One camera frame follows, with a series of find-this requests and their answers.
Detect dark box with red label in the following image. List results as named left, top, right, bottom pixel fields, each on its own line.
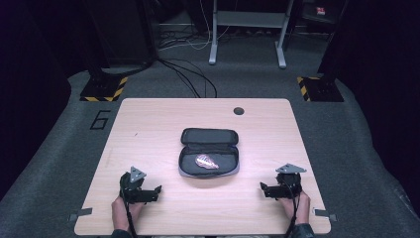
left=301, top=1, right=331, bottom=23

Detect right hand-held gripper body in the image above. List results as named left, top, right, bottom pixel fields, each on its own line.
left=275, top=163, right=307, bottom=200

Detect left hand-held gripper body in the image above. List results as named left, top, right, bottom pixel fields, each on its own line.
left=119, top=166, right=151, bottom=204

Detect dark zipper case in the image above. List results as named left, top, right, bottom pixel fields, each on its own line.
left=177, top=127, right=241, bottom=179

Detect black yellow striped stand base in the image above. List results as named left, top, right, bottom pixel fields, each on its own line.
left=296, top=76, right=345, bottom=103
left=79, top=76, right=129, bottom=103

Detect white floor cable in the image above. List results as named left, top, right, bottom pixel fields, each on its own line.
left=157, top=0, right=232, bottom=52

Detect dark cabinet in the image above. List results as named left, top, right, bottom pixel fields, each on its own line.
left=86, top=0, right=157, bottom=67

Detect small clear item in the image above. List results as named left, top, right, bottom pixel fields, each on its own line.
left=194, top=154, right=220, bottom=171

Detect person's right hand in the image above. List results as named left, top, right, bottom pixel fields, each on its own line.
left=278, top=190, right=311, bottom=226

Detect white metal desk frame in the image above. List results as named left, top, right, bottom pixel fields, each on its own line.
left=208, top=0, right=295, bottom=69

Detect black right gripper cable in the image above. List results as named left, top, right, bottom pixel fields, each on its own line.
left=284, top=179, right=301, bottom=238

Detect black floor cables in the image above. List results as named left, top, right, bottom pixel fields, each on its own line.
left=157, top=59, right=218, bottom=99

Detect grey table edge bracket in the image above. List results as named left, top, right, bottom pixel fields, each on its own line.
left=67, top=207, right=93, bottom=222
left=312, top=207, right=339, bottom=222

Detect person's left hand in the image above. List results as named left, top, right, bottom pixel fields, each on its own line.
left=111, top=195, right=147, bottom=231

